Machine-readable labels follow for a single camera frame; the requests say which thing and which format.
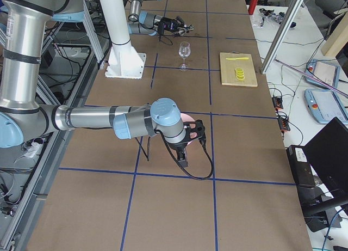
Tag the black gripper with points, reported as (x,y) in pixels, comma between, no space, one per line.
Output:
(172,25)
(177,148)

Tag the steel cocktail jigger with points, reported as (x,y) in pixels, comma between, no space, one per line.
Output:
(190,29)

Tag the clear wine glass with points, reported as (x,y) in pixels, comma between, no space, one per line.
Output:
(184,52)

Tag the pink bowl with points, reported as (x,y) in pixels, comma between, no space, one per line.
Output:
(188,118)

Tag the yellow plastic knife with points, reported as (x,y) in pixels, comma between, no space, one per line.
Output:
(236,58)

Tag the bamboo cutting board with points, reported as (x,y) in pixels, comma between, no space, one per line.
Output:
(227,70)

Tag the red cylinder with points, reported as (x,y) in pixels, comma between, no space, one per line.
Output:
(252,6)

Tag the clear plastic bag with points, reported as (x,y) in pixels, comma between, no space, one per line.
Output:
(269,16)

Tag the black laptop computer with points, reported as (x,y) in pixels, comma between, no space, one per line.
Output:
(326,153)

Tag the lower blue teach pendant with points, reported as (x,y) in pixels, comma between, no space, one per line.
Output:
(325,105)

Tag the blue teach pendant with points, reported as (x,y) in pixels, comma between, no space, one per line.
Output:
(325,105)
(325,71)

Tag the upper blue teach pendant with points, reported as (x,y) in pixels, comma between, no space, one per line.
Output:
(325,71)

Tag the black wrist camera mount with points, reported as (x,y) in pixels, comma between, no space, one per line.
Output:
(194,130)

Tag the white camera pedestal base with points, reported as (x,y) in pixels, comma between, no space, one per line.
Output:
(124,61)

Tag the aluminium frame post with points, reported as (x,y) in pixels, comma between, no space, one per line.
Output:
(281,33)

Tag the aluminium frame rail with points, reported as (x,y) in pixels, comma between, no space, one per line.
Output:
(28,170)

